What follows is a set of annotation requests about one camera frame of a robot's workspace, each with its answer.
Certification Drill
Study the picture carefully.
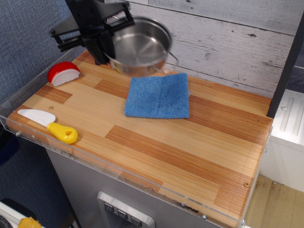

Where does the blue towel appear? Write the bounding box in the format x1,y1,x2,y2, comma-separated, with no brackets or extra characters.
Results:
124,73,190,119

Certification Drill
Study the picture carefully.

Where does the dark vertical post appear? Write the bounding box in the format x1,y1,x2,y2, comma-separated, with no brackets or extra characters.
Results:
267,15,304,118
94,53,108,66

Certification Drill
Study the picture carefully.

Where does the dark left vertical post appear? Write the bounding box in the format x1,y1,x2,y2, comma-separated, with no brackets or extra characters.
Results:
94,53,108,66

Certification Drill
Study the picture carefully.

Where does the red and white toy sushi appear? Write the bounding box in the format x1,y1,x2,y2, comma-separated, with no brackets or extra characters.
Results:
47,62,80,86

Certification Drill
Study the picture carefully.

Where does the white toy knife yellow handle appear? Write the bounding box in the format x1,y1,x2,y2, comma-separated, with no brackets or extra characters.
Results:
17,109,78,144

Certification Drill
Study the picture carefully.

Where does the dark right vertical post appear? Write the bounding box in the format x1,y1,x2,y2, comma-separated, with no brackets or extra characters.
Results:
267,15,304,118

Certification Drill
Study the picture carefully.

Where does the clear acrylic table guard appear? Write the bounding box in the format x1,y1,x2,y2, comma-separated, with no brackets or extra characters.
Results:
0,37,272,228

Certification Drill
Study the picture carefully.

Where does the yellow object at bottom left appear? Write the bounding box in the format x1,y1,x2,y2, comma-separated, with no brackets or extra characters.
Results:
18,217,42,228

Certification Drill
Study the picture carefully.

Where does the stainless steel pot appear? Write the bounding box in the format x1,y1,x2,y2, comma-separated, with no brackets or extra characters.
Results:
106,16,179,77

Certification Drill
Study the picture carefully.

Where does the white side appliance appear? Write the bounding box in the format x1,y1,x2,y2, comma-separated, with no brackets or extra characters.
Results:
259,89,304,192

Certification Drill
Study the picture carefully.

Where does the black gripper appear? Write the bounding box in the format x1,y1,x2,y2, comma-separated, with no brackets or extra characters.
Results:
49,0,134,59

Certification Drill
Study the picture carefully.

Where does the silver dispenser panel with buttons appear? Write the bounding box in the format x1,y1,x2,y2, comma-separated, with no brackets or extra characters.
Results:
97,191,155,228

